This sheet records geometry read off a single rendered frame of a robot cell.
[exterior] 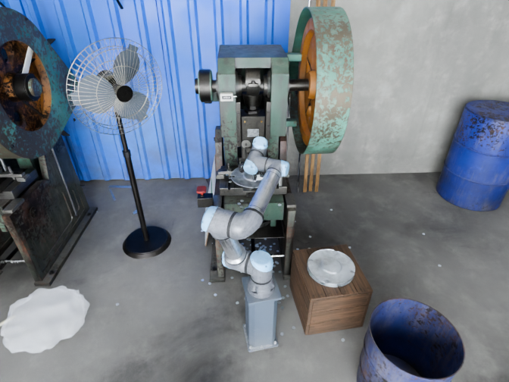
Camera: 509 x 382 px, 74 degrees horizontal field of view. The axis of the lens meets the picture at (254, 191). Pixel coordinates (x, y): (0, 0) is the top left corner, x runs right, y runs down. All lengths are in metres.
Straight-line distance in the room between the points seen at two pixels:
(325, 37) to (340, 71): 0.18
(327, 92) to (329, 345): 1.49
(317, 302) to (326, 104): 1.11
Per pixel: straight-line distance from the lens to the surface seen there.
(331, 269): 2.17
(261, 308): 1.95
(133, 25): 3.27
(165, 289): 2.60
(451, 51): 3.77
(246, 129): 2.11
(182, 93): 3.33
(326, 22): 1.89
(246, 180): 2.16
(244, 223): 1.40
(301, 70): 2.42
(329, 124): 1.81
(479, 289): 2.99
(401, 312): 2.09
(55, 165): 3.04
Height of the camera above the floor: 1.93
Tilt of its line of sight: 34 degrees down
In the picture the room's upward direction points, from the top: straight up
